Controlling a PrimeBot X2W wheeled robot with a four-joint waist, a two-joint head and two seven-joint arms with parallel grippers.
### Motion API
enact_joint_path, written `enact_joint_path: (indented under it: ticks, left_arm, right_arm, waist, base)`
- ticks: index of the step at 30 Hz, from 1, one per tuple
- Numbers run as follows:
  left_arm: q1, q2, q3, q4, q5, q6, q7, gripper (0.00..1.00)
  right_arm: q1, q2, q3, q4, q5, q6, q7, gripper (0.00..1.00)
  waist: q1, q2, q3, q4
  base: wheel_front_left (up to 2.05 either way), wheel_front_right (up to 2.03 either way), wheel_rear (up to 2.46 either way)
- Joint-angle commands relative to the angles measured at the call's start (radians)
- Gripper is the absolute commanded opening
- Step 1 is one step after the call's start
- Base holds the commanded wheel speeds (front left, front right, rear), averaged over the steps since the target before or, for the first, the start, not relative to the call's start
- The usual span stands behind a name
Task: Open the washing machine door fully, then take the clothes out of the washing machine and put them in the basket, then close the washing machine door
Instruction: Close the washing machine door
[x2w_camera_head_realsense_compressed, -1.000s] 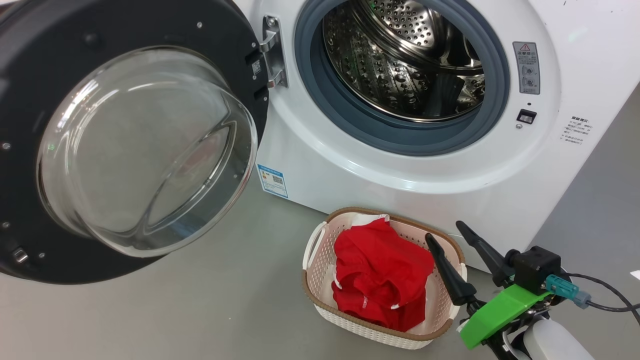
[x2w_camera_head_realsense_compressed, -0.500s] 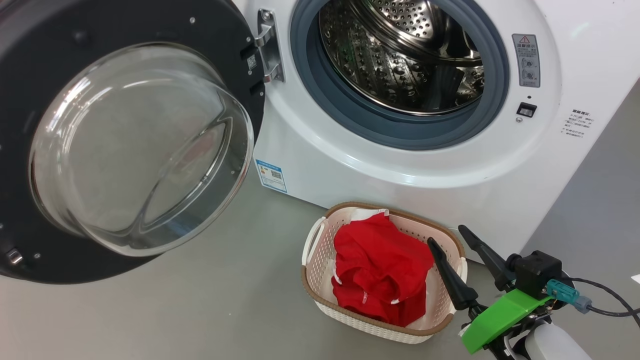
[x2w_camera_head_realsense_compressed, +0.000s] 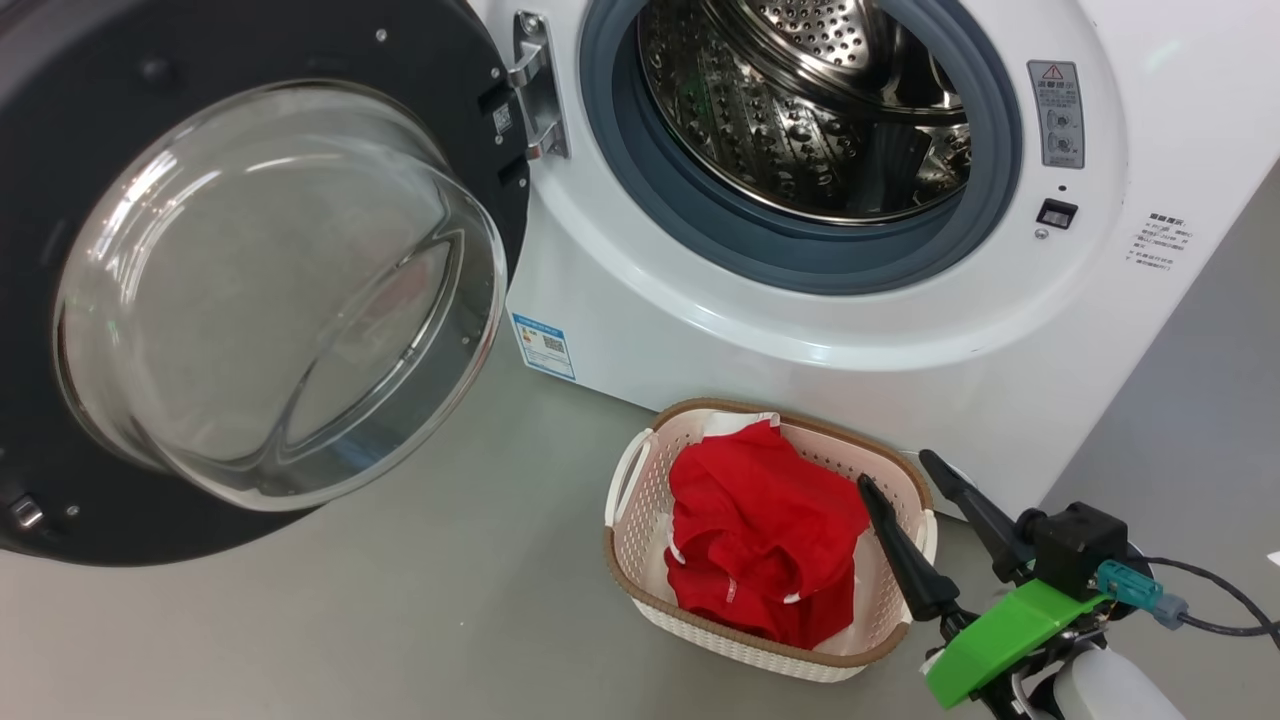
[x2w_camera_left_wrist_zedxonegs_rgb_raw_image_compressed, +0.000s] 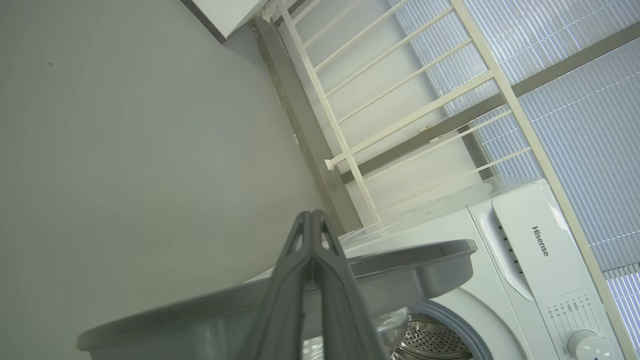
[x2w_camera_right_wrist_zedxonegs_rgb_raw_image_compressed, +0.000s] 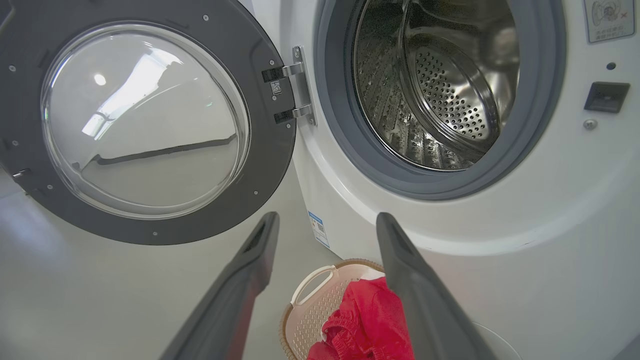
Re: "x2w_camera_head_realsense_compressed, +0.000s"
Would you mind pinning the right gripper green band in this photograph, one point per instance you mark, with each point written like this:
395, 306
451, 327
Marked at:
1000, 635

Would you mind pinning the teal connector of right camera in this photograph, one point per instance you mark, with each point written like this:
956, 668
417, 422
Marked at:
1140, 592

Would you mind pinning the blue energy label sticker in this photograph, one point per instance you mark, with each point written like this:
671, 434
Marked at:
545, 346

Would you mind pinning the steel washing drum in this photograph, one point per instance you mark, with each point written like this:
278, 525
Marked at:
760, 130

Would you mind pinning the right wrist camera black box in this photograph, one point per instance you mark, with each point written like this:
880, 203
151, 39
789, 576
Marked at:
1078, 545

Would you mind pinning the white front-load washing machine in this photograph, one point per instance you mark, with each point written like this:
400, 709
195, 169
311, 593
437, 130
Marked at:
700, 330

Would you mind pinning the metal door hinge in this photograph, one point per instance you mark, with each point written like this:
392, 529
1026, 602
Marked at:
540, 85

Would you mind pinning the black washing machine door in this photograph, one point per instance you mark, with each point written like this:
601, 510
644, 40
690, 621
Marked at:
60, 120

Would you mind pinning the black door lock socket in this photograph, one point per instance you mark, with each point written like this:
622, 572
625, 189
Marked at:
1057, 213

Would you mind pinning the grey warning sticker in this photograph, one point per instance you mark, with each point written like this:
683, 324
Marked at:
1057, 112

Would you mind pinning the grey rubber door seal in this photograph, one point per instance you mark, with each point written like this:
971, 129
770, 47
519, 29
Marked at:
700, 225

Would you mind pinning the cream perforated laundry basket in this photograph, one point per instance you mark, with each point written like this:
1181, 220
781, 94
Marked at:
640, 560

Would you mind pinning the instruction text label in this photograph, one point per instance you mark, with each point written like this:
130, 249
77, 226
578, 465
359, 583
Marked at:
1160, 240

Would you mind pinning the red garment with white trim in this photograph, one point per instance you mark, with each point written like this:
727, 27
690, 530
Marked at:
760, 520

